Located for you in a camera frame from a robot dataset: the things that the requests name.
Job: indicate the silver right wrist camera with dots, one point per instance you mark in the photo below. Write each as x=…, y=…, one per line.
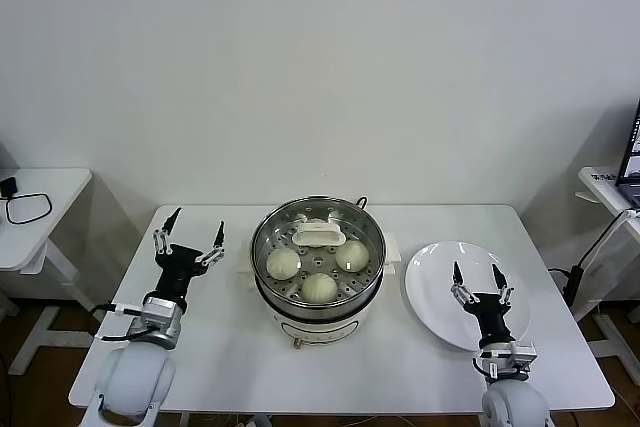
x=507, y=358

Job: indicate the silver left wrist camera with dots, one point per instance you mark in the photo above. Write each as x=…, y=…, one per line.
x=161, y=314

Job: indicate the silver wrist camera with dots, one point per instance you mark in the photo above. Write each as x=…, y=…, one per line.
x=507, y=358
x=161, y=314

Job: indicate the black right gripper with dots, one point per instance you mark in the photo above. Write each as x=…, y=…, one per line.
x=492, y=317

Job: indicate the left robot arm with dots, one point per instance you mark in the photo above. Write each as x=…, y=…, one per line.
x=132, y=382

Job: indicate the stainless steel steamer basket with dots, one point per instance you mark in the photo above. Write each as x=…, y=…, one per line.
x=320, y=312

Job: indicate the white side table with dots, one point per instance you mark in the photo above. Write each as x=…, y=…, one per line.
x=597, y=187
x=60, y=187

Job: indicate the small black adapter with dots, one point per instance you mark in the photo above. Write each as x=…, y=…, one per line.
x=9, y=187

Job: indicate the white oval plate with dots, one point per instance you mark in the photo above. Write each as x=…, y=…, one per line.
x=435, y=292

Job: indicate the white electric cooker base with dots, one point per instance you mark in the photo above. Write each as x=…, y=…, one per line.
x=320, y=332

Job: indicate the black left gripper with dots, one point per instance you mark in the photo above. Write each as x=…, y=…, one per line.
x=177, y=267

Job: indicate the dark laptop screen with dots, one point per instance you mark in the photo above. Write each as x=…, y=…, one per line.
x=631, y=147

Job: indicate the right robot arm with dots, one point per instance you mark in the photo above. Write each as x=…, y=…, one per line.
x=512, y=404

